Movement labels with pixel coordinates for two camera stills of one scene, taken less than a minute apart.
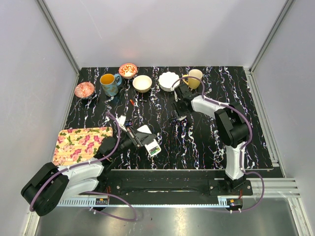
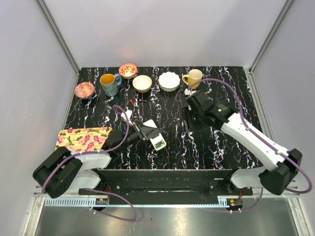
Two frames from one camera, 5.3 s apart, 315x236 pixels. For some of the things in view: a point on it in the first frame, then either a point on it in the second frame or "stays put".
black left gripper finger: (145, 136) to (150, 131)
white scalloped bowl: (167, 80) stays put
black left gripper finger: (148, 140) to (153, 134)
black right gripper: (174, 104) to (186, 113)
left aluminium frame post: (60, 40) stays put
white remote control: (153, 148) to (158, 142)
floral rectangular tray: (75, 145) stays put
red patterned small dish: (84, 89) stays put
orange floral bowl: (127, 71) stays put
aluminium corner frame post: (287, 5) stays put
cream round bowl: (142, 83) stays put
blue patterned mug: (110, 83) stays put
